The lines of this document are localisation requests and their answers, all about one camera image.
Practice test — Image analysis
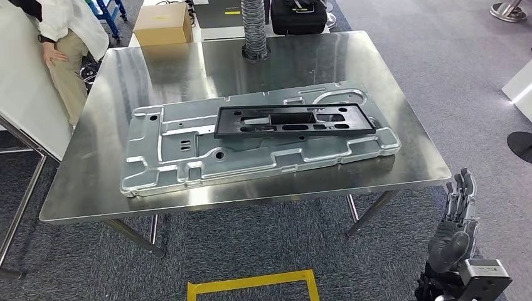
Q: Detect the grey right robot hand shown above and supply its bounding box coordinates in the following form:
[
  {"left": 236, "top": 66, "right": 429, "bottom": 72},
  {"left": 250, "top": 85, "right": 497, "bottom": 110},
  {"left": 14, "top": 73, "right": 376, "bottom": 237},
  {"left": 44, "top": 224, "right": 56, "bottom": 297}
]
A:
[{"left": 427, "top": 167, "right": 479, "bottom": 275}]

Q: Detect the black plastic frame part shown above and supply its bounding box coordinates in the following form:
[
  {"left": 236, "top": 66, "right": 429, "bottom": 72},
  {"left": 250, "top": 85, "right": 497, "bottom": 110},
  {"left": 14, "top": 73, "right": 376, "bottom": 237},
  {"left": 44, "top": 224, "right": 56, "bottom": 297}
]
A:
[{"left": 213, "top": 103, "right": 377, "bottom": 140}]

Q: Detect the stainless steel workbench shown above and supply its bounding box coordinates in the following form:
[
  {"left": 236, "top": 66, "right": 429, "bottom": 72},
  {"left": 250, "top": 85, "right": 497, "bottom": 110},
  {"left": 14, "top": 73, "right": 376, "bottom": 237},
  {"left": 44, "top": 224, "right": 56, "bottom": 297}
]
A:
[{"left": 38, "top": 29, "right": 452, "bottom": 259}]

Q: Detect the round black base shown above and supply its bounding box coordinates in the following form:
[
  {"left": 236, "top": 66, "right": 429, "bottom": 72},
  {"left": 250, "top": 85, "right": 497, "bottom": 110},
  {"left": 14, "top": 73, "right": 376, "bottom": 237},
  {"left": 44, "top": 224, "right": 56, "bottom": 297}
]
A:
[{"left": 507, "top": 131, "right": 532, "bottom": 164}]

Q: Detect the white cabinet corner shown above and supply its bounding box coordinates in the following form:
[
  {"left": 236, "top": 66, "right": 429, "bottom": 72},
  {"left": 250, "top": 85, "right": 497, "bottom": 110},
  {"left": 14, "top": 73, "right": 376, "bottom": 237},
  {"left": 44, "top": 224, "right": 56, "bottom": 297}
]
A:
[{"left": 501, "top": 59, "right": 532, "bottom": 124}]

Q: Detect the yellow floor tape square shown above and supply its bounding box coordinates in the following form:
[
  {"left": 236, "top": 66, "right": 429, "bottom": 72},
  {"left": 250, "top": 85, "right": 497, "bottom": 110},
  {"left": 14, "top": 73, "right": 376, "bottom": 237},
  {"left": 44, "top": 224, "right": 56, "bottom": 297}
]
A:
[{"left": 186, "top": 269, "right": 321, "bottom": 301}]

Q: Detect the round silver stand base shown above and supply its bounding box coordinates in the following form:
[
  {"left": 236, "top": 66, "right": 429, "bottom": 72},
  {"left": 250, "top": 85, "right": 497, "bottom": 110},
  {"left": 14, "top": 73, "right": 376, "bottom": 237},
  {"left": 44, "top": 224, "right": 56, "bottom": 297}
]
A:
[{"left": 489, "top": 0, "right": 529, "bottom": 24}]

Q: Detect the black tool case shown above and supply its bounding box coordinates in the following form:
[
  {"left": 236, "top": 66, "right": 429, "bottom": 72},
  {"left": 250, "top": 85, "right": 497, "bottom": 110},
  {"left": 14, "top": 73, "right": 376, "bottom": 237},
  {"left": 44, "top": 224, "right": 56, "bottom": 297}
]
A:
[{"left": 270, "top": 0, "right": 329, "bottom": 36}]

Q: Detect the silver stamped metal panel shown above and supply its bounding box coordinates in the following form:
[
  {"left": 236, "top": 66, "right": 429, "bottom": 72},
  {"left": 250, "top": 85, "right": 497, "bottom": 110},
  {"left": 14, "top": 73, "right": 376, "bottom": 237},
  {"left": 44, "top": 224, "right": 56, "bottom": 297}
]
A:
[{"left": 119, "top": 81, "right": 402, "bottom": 199}]

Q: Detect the dark grey machine housing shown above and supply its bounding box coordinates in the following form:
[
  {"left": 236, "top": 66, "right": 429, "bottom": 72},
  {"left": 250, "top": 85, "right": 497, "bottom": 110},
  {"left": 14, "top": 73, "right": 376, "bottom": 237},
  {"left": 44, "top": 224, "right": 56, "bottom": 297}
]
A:
[{"left": 193, "top": 0, "right": 244, "bottom": 30}]

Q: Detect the brown cardboard box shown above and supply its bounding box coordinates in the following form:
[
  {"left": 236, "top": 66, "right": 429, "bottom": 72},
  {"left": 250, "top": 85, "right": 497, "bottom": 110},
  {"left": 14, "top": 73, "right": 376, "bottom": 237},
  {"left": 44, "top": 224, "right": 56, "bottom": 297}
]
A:
[{"left": 132, "top": 2, "right": 194, "bottom": 47}]

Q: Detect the person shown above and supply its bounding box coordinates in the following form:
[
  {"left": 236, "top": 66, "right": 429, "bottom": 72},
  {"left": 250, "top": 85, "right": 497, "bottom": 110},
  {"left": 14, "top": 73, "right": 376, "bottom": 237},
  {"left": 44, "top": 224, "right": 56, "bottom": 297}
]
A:
[{"left": 8, "top": 0, "right": 110, "bottom": 127}]

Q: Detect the person's hand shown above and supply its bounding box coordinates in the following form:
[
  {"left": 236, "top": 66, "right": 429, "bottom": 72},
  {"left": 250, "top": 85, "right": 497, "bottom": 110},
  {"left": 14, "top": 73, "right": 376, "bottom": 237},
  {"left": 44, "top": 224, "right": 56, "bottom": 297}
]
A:
[{"left": 41, "top": 40, "right": 70, "bottom": 68}]

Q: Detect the white partition board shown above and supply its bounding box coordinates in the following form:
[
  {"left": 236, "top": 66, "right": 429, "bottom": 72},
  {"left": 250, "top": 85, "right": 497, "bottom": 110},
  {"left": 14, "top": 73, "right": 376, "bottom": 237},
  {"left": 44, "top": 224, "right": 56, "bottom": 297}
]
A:
[{"left": 0, "top": 0, "right": 75, "bottom": 162}]

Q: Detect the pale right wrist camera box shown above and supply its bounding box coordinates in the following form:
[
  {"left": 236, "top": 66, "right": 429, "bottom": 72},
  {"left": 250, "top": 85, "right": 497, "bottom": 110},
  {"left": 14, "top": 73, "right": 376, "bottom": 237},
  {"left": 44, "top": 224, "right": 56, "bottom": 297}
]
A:
[{"left": 456, "top": 258, "right": 513, "bottom": 301}]

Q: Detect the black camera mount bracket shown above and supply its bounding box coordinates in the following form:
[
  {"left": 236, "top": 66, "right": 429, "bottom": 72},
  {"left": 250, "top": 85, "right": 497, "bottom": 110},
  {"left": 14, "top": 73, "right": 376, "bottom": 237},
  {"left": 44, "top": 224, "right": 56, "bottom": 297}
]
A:
[{"left": 415, "top": 270, "right": 466, "bottom": 301}]

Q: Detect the ribbed grey hose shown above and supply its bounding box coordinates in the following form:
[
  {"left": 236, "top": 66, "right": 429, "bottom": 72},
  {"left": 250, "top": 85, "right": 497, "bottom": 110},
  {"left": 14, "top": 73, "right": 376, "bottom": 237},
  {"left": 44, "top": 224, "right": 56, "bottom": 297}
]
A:
[{"left": 240, "top": 0, "right": 272, "bottom": 62}]

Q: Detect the blue metal frame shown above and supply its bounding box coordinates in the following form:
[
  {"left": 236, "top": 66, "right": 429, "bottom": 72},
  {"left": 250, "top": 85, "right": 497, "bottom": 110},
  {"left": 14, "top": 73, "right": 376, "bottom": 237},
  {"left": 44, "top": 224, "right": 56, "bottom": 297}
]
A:
[{"left": 88, "top": 0, "right": 129, "bottom": 41}]

